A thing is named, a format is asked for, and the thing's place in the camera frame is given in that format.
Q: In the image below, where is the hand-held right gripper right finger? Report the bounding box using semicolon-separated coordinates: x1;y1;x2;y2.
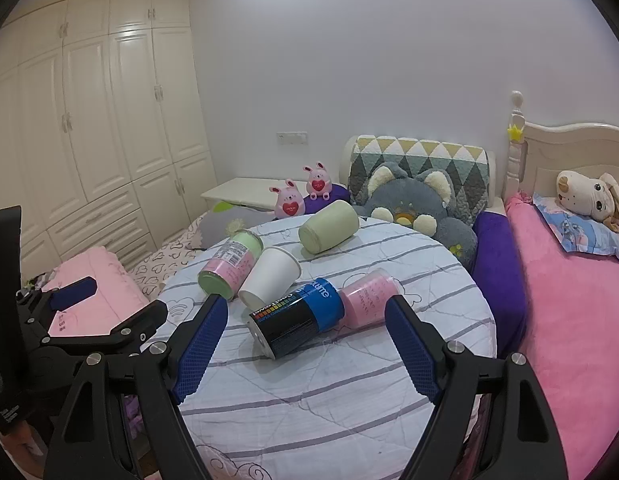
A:
384;294;575;480

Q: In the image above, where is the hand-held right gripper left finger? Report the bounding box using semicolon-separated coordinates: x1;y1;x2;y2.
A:
44;294;229;480

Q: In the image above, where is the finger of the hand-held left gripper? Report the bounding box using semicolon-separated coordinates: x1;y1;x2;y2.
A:
42;300;169;357
14;276;98;342

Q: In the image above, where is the black and blue cup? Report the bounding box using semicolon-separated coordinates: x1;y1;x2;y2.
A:
248;277;344;360

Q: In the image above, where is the pink plastic cup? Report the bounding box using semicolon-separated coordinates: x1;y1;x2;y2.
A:
338;268;403;332

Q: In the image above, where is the pink and green labelled cup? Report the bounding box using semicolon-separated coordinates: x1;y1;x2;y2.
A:
198;229;264;301

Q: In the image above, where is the white paper cup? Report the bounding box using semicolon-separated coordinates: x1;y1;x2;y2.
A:
238;246;301;311

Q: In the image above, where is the pale green ceramic cup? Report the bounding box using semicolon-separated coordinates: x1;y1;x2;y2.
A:
298;200;360;257

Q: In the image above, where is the pink folded blanket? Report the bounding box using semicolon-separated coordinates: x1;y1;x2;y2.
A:
42;247;150;338

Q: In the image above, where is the heart print bed sheet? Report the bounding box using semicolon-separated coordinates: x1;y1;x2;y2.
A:
127;210;210;301

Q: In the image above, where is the purple blanket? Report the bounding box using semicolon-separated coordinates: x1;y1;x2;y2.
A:
472;210;527;361

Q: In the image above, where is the grey floral pillow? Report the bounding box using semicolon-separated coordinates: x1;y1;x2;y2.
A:
192;202;280;251

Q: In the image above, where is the grey cat plush toy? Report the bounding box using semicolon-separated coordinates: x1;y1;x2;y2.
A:
352;162;477;271

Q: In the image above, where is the white bedside table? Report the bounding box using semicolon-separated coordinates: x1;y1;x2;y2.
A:
200;177;290;211

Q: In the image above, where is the pink fleece blanket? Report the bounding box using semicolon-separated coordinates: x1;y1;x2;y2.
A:
504;195;619;480

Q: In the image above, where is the pink bunny toy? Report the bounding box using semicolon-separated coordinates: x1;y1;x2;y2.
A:
303;161;333;200
270;178;305;219

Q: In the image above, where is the purple cushion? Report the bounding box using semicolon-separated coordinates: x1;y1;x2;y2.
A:
302;182;351;215

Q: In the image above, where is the cream wardrobe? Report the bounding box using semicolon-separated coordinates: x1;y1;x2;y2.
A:
0;0;218;286

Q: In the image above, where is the triangle patterned quilted cushion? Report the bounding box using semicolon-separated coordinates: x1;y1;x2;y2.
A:
347;135;495;211

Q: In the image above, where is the blue printed pillow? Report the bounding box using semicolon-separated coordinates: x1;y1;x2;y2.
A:
532;192;619;268

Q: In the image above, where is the white dog plush toy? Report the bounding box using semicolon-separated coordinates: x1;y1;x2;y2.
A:
556;170;619;233

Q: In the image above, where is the cream bed headboard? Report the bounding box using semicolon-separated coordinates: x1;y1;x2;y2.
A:
507;91;619;201

